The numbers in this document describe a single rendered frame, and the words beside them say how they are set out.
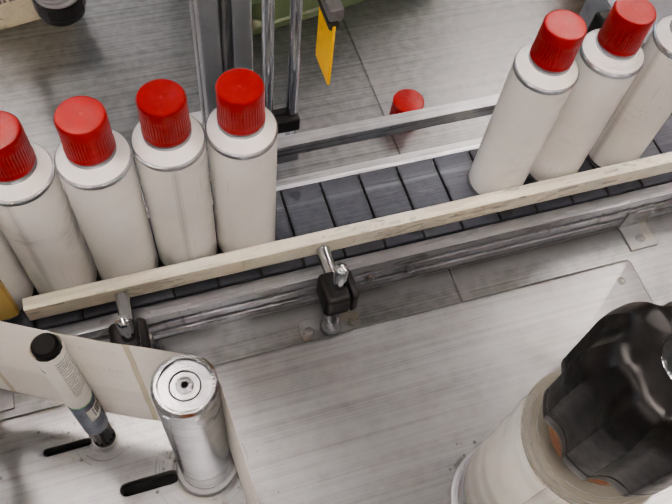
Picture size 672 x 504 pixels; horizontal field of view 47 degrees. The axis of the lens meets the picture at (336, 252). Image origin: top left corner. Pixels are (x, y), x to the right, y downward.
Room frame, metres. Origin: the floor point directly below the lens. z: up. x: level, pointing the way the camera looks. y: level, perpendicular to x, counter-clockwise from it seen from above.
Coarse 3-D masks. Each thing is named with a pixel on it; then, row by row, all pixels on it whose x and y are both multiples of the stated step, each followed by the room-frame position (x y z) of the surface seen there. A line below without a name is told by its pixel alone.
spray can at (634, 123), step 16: (656, 32) 0.50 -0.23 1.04; (656, 48) 0.49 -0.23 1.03; (656, 64) 0.48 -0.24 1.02; (640, 80) 0.49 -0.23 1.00; (656, 80) 0.48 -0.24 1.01; (624, 96) 0.49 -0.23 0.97; (640, 96) 0.48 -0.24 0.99; (656, 96) 0.48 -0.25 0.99; (624, 112) 0.49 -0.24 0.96; (640, 112) 0.48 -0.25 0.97; (656, 112) 0.48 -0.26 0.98; (608, 128) 0.49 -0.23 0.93; (624, 128) 0.48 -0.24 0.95; (640, 128) 0.48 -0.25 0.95; (656, 128) 0.48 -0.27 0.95; (608, 144) 0.48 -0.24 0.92; (624, 144) 0.48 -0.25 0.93; (640, 144) 0.48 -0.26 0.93; (592, 160) 0.49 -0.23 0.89; (608, 160) 0.48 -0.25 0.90; (624, 160) 0.48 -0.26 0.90
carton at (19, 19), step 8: (0, 0) 0.58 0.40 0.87; (8, 0) 0.59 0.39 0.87; (16, 0) 0.59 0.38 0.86; (24, 0) 0.60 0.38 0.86; (0, 8) 0.58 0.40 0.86; (8, 8) 0.59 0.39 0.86; (16, 8) 0.59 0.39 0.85; (24, 8) 0.60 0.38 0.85; (32, 8) 0.60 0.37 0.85; (0, 16) 0.58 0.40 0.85; (8, 16) 0.59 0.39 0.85; (16, 16) 0.59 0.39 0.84; (24, 16) 0.59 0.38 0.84; (32, 16) 0.60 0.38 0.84; (0, 24) 0.58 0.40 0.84; (8, 24) 0.58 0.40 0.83; (16, 24) 0.59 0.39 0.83
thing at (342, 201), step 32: (448, 160) 0.46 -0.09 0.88; (288, 192) 0.40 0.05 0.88; (320, 192) 0.40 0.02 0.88; (352, 192) 0.41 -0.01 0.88; (384, 192) 0.41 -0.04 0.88; (416, 192) 0.42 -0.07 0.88; (448, 192) 0.43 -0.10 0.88; (608, 192) 0.46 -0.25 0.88; (288, 224) 0.36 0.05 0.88; (320, 224) 0.37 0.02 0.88; (448, 224) 0.39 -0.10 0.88; (480, 224) 0.40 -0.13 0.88; (352, 256) 0.34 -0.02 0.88; (192, 288) 0.28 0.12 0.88; (32, 320) 0.23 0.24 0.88; (64, 320) 0.23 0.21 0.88
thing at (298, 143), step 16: (496, 96) 0.48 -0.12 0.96; (416, 112) 0.45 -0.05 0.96; (432, 112) 0.45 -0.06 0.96; (448, 112) 0.45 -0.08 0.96; (464, 112) 0.46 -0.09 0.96; (480, 112) 0.46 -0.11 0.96; (336, 128) 0.41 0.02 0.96; (352, 128) 0.42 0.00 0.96; (368, 128) 0.42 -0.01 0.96; (384, 128) 0.42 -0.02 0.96; (400, 128) 0.43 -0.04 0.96; (416, 128) 0.44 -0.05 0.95; (288, 144) 0.39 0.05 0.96; (304, 144) 0.39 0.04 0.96; (320, 144) 0.40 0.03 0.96; (336, 144) 0.41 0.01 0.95; (208, 160) 0.36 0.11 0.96
